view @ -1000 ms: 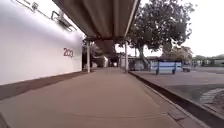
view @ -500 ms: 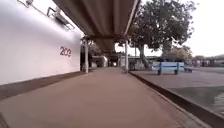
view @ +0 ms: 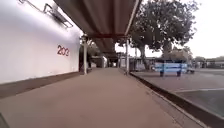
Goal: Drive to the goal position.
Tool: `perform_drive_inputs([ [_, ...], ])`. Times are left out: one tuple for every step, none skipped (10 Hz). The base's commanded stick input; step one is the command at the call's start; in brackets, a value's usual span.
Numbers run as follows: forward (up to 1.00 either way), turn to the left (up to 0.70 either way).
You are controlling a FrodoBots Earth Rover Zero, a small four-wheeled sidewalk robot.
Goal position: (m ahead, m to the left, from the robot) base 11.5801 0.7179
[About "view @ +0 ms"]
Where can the covered walkway canopy with posts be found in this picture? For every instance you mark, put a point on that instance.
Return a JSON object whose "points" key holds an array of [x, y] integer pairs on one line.
{"points": [[100, 16]]}

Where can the white building with red number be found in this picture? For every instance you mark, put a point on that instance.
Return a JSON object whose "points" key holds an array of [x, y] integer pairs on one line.
{"points": [[30, 43]]}

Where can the low buildings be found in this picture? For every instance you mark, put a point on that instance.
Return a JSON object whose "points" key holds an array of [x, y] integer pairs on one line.
{"points": [[215, 63]]}

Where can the dark drain gutter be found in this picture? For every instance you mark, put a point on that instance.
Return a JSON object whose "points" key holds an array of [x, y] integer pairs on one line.
{"points": [[173, 96]]}

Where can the large leafy tree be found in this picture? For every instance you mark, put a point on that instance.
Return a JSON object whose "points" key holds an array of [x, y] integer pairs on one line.
{"points": [[160, 23]]}

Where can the reddish concrete path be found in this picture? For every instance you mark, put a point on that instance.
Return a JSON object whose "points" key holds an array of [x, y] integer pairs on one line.
{"points": [[100, 100]]}

